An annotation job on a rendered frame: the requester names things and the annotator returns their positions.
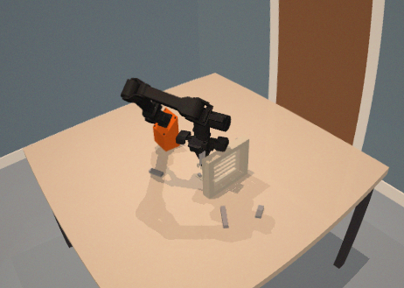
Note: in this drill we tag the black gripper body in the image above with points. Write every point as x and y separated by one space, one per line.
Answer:
219 144

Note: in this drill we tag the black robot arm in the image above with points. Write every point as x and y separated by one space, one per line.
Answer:
150 100

